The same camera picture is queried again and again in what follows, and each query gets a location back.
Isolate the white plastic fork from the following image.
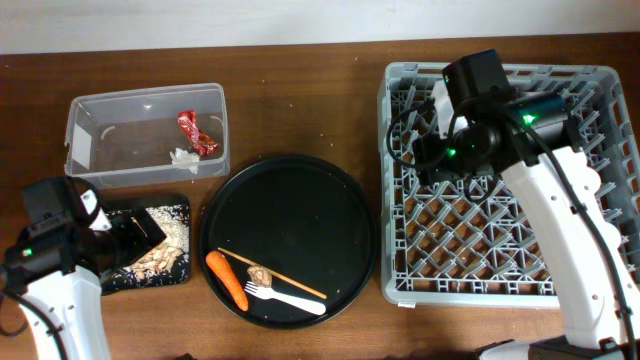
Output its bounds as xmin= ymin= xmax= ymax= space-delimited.
xmin=244 ymin=282 xmax=326 ymax=315

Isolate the rice and nutshell scraps pile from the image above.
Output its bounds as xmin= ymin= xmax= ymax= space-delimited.
xmin=112 ymin=204 xmax=190 ymax=287

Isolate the black rectangular tray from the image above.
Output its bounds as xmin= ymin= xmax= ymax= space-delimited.
xmin=102 ymin=193 xmax=192 ymax=296

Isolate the red snack wrapper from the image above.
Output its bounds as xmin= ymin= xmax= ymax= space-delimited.
xmin=177 ymin=110 xmax=219 ymax=157

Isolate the wooden chopstick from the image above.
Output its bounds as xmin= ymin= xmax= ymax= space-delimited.
xmin=217 ymin=247 xmax=328 ymax=300

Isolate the white tissue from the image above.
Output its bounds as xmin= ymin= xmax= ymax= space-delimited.
xmin=170 ymin=148 xmax=200 ymax=175

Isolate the grey dishwasher rack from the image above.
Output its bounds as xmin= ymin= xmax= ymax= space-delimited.
xmin=377 ymin=62 xmax=639 ymax=308

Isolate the brown food scrap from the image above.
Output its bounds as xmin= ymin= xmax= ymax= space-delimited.
xmin=247 ymin=265 xmax=272 ymax=288

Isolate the round black tray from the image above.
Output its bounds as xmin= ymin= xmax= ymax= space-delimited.
xmin=198 ymin=155 xmax=380 ymax=329

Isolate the clear plastic bin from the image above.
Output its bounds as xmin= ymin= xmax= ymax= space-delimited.
xmin=64 ymin=83 xmax=231 ymax=189

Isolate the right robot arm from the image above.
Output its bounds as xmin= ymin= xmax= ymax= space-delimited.
xmin=412 ymin=50 xmax=639 ymax=359

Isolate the orange carrot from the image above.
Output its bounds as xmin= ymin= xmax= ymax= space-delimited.
xmin=205 ymin=251 xmax=249 ymax=312

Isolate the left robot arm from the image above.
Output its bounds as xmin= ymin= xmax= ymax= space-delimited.
xmin=1 ymin=176 xmax=166 ymax=359

